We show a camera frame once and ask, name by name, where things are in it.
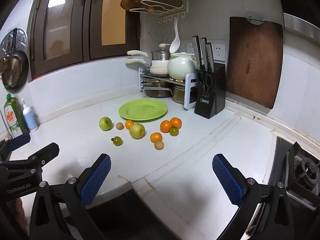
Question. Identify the person's left hand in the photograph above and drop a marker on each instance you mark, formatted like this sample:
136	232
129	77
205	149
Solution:
21	213

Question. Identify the grey and white pot rack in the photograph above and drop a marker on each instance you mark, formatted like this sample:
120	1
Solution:
191	90

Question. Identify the white wall outlet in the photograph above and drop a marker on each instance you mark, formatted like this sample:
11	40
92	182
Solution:
190	48
220	51

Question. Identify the clear wall hook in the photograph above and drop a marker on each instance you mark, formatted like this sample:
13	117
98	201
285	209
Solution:
256	18

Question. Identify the steel pot with lid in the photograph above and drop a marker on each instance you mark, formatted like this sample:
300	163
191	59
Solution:
161	55

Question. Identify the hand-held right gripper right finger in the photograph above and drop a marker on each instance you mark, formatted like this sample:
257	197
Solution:
228	182

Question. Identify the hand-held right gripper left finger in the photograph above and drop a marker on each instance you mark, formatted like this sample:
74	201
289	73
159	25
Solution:
96	180

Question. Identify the black kitchen scissors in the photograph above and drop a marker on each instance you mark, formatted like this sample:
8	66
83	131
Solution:
206	85

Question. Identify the white ladle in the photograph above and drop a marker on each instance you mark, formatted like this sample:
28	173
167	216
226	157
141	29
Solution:
175	43

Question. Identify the orange mandarin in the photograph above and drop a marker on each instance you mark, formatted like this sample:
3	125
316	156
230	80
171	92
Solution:
129	124
175	122
165	126
156	137

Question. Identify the white ceramic pot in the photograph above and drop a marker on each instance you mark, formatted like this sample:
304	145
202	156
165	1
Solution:
181	66

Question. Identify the perforated metal steamer plate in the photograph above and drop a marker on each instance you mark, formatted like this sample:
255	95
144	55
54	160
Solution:
17	38

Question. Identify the small green tomato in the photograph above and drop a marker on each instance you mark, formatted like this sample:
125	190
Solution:
174	131
117	141

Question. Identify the black knife block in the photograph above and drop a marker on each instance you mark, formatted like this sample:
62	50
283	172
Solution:
215	97

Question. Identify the brown framed window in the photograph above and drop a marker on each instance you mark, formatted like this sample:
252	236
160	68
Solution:
86	30

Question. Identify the steel range hood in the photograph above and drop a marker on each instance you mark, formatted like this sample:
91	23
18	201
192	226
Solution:
300	23

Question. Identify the brown wooden cutting board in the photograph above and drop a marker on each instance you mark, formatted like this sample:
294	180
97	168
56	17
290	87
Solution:
253	62

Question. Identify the brown longan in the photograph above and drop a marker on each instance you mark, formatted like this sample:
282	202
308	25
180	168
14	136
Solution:
158	145
119	125

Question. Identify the white and blue pump bottle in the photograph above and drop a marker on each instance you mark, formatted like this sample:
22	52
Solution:
29	118

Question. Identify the green apple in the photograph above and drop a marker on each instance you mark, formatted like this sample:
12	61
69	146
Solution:
105	123
137	130

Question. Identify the round wooden board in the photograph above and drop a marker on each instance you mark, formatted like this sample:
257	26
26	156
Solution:
150	1

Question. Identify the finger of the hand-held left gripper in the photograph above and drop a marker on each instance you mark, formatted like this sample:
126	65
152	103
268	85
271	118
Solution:
19	140
42	153

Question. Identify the green plate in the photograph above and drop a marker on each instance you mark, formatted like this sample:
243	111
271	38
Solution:
143	110

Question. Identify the black gas stove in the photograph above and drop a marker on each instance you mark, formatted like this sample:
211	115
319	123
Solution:
300	170

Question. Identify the green dish soap bottle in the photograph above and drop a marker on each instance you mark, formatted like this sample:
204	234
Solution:
13	117

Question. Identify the black hanging pan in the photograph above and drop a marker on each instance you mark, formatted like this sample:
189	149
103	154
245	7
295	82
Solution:
20	77

